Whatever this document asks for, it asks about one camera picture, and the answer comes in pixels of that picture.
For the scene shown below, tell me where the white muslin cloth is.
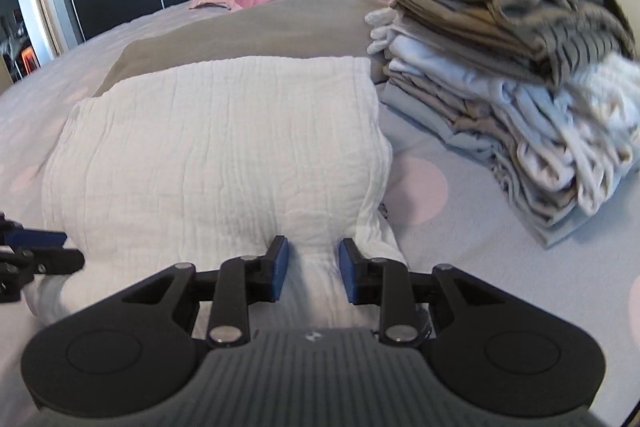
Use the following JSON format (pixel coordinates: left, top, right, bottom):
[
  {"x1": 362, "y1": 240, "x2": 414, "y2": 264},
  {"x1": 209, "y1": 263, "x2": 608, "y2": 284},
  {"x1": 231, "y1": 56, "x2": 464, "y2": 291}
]
[{"x1": 26, "y1": 56, "x2": 400, "y2": 329}]

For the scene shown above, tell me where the stack of folded clothes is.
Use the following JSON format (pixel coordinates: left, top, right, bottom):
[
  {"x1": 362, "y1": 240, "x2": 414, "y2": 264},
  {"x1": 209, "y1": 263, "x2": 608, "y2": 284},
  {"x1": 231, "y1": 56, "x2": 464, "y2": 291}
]
[{"x1": 367, "y1": 0, "x2": 639, "y2": 246}]

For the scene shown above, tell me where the grey pink dotted bedsheet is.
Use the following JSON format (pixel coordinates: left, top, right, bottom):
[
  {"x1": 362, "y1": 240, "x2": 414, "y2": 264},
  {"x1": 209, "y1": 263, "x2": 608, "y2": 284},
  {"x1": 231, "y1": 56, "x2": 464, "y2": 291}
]
[{"x1": 1, "y1": 4, "x2": 639, "y2": 426}]

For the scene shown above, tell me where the olive folded garment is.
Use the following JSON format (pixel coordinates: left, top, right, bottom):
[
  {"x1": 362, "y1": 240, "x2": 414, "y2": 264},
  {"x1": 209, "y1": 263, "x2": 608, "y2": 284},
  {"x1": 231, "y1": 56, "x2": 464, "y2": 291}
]
[{"x1": 96, "y1": 0, "x2": 387, "y2": 96}]

